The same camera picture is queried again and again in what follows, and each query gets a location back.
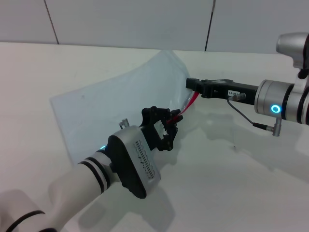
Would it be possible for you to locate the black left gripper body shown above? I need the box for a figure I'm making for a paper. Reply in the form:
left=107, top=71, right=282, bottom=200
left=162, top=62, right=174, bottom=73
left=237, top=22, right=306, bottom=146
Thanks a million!
left=140, top=105, right=180, bottom=152

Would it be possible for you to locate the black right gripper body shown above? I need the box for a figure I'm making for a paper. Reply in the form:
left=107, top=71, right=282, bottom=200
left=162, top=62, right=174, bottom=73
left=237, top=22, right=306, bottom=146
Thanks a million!
left=198, top=78, right=260, bottom=106

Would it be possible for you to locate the clear document bag red zipper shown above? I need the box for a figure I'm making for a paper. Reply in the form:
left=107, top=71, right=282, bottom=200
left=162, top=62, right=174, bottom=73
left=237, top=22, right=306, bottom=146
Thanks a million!
left=49, top=50, right=201, bottom=167

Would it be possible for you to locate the silver black wrist camera housing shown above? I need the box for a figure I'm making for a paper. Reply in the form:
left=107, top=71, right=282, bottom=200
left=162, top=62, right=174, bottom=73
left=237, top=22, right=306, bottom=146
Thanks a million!
left=107, top=125, right=162, bottom=200

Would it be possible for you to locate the right gripper cable with plug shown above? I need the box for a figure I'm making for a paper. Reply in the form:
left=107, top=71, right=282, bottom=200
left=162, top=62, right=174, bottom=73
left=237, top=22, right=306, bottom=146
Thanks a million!
left=226, top=93, right=283, bottom=137

